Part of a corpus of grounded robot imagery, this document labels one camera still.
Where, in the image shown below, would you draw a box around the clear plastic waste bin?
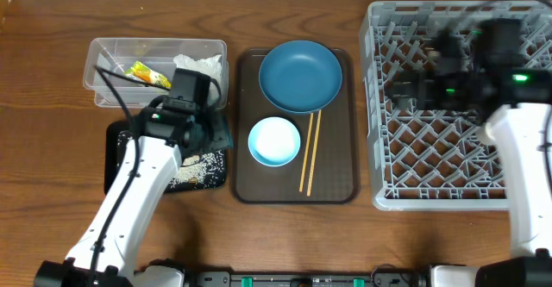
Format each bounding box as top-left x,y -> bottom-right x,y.
83,38 -> 229,109

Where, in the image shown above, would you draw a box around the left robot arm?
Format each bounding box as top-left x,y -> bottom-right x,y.
34,106 -> 232,287

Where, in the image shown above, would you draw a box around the right wooden chopstick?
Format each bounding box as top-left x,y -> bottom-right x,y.
307,109 -> 322,197

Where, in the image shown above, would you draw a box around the light blue bowl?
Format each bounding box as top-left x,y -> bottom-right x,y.
248,116 -> 301,167

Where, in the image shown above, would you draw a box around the wooden chopstick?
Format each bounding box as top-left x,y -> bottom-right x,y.
307,109 -> 322,197
299,113 -> 314,192

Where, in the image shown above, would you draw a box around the left wooden chopstick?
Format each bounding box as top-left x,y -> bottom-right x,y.
299,113 -> 314,192

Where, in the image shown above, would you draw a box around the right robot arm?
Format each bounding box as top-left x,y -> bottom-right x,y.
386,18 -> 551,286

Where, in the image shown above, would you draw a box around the dark blue plate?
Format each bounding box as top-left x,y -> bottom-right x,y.
259,41 -> 343,114

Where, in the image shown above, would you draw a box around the brown serving tray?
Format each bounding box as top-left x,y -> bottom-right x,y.
232,48 -> 360,204

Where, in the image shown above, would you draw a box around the black waste tray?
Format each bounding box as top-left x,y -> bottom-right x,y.
103,121 -> 228,194

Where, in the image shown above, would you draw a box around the grey dishwasher rack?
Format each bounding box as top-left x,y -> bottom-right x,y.
359,1 -> 551,211

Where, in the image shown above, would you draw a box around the white tissue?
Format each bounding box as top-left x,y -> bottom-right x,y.
173,54 -> 226,108

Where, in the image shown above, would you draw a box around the rice leftovers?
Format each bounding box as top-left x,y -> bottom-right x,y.
166,151 -> 228,193

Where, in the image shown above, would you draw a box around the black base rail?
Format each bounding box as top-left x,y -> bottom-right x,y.
133,260 -> 432,287

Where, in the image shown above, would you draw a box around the yellow green snack wrapper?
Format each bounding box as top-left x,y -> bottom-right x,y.
125,61 -> 172,89

